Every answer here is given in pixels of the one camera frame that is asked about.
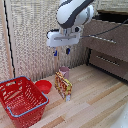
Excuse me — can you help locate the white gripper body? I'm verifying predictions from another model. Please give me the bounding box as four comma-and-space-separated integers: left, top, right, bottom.
45, 27, 83, 48

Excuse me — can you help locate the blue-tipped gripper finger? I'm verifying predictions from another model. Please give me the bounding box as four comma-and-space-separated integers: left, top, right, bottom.
53, 46, 59, 57
65, 45, 72, 56

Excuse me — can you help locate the colourful cereal snack bar box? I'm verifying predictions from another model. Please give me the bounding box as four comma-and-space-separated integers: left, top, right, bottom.
54, 71, 74, 103

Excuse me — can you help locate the brown drawer cabinet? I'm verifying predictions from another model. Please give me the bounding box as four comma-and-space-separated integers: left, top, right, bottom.
82, 9, 128, 83

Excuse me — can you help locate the pink plastic cup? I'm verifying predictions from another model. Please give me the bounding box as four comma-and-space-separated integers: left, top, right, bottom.
58, 66, 71, 80

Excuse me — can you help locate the red plastic bowl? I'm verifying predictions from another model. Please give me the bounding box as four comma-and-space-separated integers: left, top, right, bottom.
34, 79, 53, 95

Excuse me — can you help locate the red shopping basket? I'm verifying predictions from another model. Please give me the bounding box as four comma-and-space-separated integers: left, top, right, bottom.
0, 75, 50, 128

